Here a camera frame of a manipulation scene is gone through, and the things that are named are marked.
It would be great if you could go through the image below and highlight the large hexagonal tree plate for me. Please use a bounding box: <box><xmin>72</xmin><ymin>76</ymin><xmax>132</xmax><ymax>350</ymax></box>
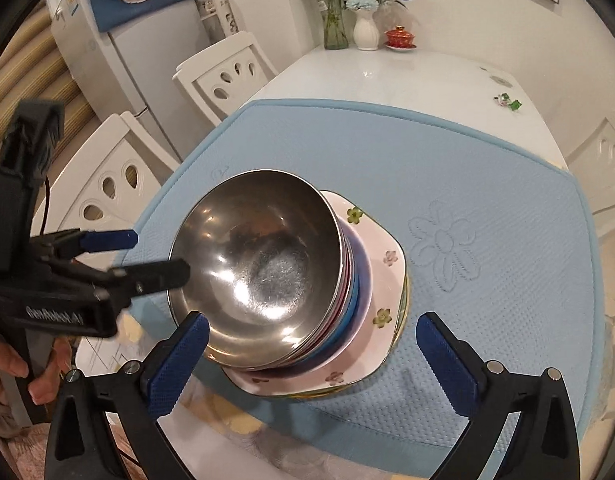
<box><xmin>289</xmin><ymin>276</ymin><xmax>411</xmax><ymax>400</ymax></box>

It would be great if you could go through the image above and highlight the steel bowl magenta outside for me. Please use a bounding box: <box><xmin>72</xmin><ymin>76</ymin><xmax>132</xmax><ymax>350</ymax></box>
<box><xmin>168</xmin><ymin>169</ymin><xmax>349</xmax><ymax>370</ymax></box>

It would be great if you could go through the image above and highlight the pink patterned bowl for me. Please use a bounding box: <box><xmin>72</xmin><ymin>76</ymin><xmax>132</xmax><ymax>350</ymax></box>
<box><xmin>259</xmin><ymin>224</ymin><xmax>373</xmax><ymax>379</ymax></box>

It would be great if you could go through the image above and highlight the small hexagonal tree plate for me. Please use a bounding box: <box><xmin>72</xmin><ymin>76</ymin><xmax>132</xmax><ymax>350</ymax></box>
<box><xmin>224</xmin><ymin>191</ymin><xmax>406</xmax><ymax>398</ymax></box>

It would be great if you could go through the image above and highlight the steel bowl blue outside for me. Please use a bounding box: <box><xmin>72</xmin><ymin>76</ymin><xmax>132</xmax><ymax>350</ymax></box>
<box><xmin>290</xmin><ymin>224</ymin><xmax>371</xmax><ymax>370</ymax></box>

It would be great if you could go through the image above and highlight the person's left hand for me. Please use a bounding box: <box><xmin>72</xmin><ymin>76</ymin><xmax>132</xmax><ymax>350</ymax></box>
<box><xmin>0</xmin><ymin>337</ymin><xmax>72</xmax><ymax>405</ymax></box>

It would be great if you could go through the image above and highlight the white chair near left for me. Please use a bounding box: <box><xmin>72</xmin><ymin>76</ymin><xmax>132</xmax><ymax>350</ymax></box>
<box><xmin>29</xmin><ymin>112</ymin><xmax>182</xmax><ymax>271</ymax></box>

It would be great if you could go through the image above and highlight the white chair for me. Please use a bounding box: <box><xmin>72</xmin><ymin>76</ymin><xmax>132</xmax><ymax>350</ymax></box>
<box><xmin>565</xmin><ymin>112</ymin><xmax>615</xmax><ymax>240</ymax></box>
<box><xmin>172</xmin><ymin>32</ymin><xmax>278</xmax><ymax>126</ymax></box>
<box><xmin>29</xmin><ymin>112</ymin><xmax>182</xmax><ymax>271</ymax></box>

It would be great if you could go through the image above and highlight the light blue placemat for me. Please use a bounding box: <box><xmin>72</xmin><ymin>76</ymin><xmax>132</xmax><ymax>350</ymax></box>
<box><xmin>120</xmin><ymin>100</ymin><xmax>603</xmax><ymax>477</ymax></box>

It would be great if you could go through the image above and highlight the white refrigerator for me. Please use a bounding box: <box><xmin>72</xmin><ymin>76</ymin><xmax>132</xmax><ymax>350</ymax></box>
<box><xmin>45</xmin><ymin>0</ymin><xmax>223</xmax><ymax>159</ymax></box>

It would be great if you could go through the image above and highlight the white chair far left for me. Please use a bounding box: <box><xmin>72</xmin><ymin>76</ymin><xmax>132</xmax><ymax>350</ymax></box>
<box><xmin>172</xmin><ymin>32</ymin><xmax>278</xmax><ymax>126</ymax></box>

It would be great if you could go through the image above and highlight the white chair right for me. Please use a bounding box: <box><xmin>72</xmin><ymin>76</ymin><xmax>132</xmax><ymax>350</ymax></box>
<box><xmin>565</xmin><ymin>112</ymin><xmax>615</xmax><ymax>240</ymax></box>

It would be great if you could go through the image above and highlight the green wrapped candy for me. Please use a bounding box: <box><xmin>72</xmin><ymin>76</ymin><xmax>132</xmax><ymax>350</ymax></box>
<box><xmin>494</xmin><ymin>92</ymin><xmax>522</xmax><ymax>112</ymax></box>

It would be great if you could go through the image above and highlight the white ceramic vase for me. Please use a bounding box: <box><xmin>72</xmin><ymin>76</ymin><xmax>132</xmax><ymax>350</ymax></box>
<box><xmin>353</xmin><ymin>10</ymin><xmax>380</xmax><ymax>51</ymax></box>

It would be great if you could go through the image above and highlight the green glass vase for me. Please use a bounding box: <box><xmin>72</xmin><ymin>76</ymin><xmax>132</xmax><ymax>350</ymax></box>
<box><xmin>286</xmin><ymin>0</ymin><xmax>354</xmax><ymax>51</ymax></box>

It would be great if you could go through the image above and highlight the red lidded cup on saucer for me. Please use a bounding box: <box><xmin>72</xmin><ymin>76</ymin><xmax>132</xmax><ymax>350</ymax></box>
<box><xmin>385</xmin><ymin>25</ymin><xmax>417</xmax><ymax>52</ymax></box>

